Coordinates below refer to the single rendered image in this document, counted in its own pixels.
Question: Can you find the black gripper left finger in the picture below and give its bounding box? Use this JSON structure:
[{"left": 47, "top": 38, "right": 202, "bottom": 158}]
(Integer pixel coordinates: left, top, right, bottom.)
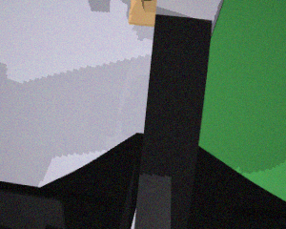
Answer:
[{"left": 0, "top": 133, "right": 143, "bottom": 229}]

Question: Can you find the golf putter with red head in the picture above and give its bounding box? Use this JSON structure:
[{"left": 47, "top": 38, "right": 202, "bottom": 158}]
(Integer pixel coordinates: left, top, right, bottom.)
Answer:
[{"left": 134, "top": 0, "right": 215, "bottom": 229}]

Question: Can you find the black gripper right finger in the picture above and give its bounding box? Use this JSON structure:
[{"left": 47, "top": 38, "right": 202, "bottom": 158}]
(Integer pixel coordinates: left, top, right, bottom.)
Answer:
[{"left": 186, "top": 146, "right": 286, "bottom": 229}]

